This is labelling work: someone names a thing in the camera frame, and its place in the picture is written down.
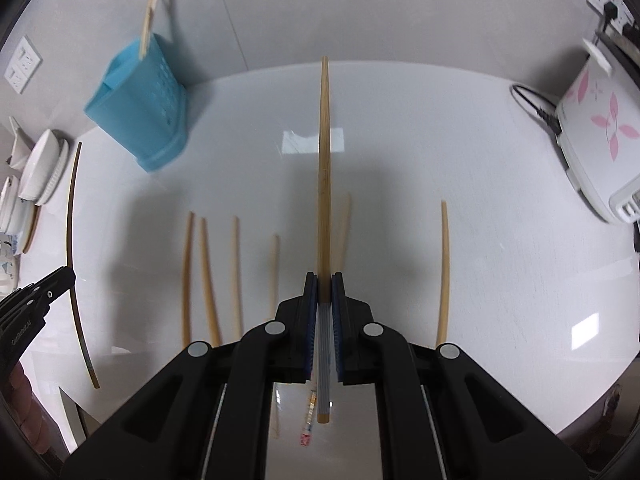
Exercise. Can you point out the white wall socket panel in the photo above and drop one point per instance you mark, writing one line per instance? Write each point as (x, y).
(14, 77)
(27, 55)

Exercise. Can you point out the chopstick with white paper sleeve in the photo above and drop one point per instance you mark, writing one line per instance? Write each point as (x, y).
(148, 20)

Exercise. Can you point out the wooden chopstick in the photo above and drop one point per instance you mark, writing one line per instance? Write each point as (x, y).
(207, 270)
(324, 185)
(186, 285)
(444, 270)

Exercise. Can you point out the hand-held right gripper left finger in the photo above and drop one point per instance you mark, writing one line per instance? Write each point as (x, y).
(311, 320)

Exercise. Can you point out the wooden coaster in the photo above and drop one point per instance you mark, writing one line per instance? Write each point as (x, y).
(31, 232)

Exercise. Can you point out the white cone-shaped dish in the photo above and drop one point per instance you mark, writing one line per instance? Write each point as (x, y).
(20, 145)

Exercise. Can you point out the dark brown chopstick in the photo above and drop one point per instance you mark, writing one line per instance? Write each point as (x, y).
(70, 240)

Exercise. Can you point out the person's left hand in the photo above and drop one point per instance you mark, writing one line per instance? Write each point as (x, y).
(25, 400)

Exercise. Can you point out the white flowered rice cooker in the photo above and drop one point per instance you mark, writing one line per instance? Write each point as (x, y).
(595, 125)

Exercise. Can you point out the colourful patterned stick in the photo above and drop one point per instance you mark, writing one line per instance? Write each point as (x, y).
(307, 420)

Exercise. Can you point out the white ceramic bowl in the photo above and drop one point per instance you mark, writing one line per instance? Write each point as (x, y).
(40, 165)

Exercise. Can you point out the black power plug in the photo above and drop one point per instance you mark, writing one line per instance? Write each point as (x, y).
(611, 12)

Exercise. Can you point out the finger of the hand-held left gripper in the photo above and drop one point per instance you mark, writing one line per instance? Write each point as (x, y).
(50, 287)

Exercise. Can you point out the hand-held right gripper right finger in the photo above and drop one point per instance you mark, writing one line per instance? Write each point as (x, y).
(338, 320)

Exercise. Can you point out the white lidded bowl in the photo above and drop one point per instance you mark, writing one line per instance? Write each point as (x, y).
(12, 205)

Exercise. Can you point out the blue plastic utensil holder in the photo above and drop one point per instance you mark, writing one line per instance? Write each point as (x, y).
(135, 105)

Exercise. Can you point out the white ribbed plate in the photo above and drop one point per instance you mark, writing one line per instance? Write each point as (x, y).
(60, 170)

